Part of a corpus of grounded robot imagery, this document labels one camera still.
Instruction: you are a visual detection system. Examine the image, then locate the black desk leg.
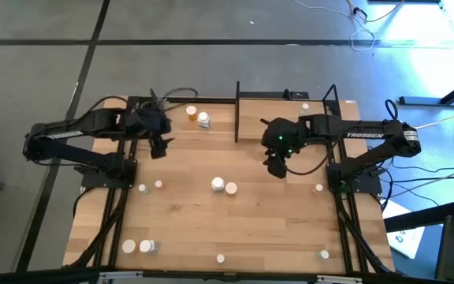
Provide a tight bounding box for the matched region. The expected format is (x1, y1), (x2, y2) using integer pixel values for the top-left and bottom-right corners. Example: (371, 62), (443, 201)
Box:
(398, 73), (454, 108)

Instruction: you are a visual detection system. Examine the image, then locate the large white-capped bottle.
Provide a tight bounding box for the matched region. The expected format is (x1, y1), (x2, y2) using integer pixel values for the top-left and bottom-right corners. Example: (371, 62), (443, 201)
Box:
(121, 238), (137, 255)

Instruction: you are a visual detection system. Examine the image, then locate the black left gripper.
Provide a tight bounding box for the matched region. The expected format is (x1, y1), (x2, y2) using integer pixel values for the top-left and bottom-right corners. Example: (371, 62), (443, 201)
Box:
(125, 105), (175, 160)

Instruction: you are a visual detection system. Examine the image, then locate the wooden shelf with black frame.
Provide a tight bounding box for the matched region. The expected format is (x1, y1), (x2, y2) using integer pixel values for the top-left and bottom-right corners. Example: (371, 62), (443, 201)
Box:
(234, 80), (341, 144)

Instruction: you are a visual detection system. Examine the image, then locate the grey floor cable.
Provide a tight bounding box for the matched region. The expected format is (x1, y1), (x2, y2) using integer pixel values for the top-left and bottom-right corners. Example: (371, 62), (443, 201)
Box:
(388, 162), (454, 197)

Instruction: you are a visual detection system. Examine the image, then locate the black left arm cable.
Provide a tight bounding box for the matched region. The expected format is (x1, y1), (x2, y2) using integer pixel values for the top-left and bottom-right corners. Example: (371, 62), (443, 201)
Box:
(159, 87), (199, 111)

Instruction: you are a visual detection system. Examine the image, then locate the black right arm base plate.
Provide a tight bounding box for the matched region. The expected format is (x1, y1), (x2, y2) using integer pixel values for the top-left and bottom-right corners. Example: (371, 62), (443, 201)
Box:
(326, 162), (382, 194)

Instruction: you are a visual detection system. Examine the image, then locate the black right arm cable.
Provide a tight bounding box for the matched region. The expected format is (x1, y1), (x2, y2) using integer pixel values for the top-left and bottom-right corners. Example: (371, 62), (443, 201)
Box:
(284, 140), (341, 177)

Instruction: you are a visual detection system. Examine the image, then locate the yellow power cord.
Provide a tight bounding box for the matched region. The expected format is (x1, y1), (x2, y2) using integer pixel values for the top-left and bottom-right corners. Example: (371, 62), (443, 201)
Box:
(415, 106), (454, 130)

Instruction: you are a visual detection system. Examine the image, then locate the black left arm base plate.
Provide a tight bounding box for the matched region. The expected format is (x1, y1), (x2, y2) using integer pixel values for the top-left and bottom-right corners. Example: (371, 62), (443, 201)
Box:
(75, 157), (138, 189)

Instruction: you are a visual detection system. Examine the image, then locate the black box behind shelf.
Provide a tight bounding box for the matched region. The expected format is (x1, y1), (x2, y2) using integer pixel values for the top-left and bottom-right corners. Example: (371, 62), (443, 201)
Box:
(283, 88), (311, 100)

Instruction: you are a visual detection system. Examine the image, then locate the black table rail frame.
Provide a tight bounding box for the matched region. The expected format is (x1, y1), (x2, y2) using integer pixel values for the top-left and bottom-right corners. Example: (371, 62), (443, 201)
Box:
(69, 95), (396, 275)

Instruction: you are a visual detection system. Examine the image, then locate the white melatonin bottle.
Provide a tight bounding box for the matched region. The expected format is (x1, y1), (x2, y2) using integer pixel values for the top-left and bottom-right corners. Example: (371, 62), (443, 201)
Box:
(210, 176), (226, 193)
(196, 111), (211, 129)

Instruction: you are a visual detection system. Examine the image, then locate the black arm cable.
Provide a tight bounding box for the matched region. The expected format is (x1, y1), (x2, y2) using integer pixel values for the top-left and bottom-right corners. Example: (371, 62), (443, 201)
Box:
(284, 140), (341, 177)
(159, 87), (199, 111)

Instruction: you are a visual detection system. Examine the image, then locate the white floor cable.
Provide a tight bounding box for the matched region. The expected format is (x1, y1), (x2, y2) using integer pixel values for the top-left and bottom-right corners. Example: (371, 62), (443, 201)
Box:
(293, 0), (405, 52)

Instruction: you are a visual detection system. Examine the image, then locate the white plastic bottle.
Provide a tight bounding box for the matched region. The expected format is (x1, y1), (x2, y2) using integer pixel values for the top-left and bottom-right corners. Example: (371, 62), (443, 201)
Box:
(138, 238), (159, 254)

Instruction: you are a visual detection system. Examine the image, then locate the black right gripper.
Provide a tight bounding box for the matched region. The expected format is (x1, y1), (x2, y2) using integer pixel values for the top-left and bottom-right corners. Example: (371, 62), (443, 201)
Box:
(260, 117), (305, 180)

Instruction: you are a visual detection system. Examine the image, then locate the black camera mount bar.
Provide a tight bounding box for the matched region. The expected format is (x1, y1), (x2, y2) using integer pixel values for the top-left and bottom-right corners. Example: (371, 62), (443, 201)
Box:
(0, 266), (454, 284)

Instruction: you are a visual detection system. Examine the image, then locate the white printed paper sheet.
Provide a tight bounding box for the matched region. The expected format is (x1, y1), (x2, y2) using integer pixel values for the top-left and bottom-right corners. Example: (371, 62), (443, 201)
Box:
(380, 199), (426, 260)

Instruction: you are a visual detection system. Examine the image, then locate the black floor beam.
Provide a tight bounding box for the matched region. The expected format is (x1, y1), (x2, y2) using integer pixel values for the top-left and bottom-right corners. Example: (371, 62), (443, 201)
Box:
(383, 199), (454, 234)

